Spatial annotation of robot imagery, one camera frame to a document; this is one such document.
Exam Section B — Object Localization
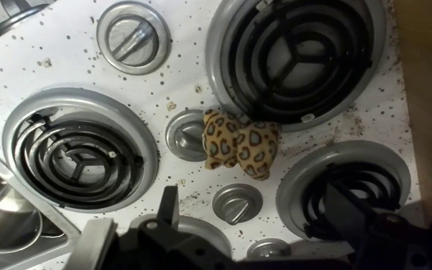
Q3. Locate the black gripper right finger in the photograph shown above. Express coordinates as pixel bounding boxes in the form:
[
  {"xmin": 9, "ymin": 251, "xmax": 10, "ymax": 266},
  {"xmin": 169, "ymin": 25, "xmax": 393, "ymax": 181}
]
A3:
[{"xmin": 324, "ymin": 181, "xmax": 378, "ymax": 242}]

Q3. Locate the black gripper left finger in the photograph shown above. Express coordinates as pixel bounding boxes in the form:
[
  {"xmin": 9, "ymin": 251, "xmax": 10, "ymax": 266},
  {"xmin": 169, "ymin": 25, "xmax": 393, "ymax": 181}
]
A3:
[{"xmin": 154, "ymin": 184, "xmax": 181, "ymax": 230}]

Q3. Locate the leopard print stuffed animal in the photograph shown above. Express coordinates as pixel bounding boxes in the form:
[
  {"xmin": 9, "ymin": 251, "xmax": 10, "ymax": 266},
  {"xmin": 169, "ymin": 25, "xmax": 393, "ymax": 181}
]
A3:
[{"xmin": 201, "ymin": 107, "xmax": 282, "ymax": 181}]

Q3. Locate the black coil stove burner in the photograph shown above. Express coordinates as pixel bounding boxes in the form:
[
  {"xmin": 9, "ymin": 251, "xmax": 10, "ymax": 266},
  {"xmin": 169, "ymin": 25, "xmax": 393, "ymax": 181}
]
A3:
[
  {"xmin": 204, "ymin": 0, "xmax": 388, "ymax": 134},
  {"xmin": 0, "ymin": 85, "xmax": 162, "ymax": 215},
  {"xmin": 274, "ymin": 137, "xmax": 414, "ymax": 242}
]

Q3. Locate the grey stove knob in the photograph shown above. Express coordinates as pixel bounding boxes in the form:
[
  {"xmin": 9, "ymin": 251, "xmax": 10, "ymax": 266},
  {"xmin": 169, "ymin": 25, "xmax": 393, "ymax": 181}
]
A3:
[
  {"xmin": 94, "ymin": 0, "xmax": 174, "ymax": 76},
  {"xmin": 210, "ymin": 181, "xmax": 265, "ymax": 226},
  {"xmin": 163, "ymin": 107, "xmax": 208, "ymax": 163},
  {"xmin": 244, "ymin": 236, "xmax": 294, "ymax": 260}
]

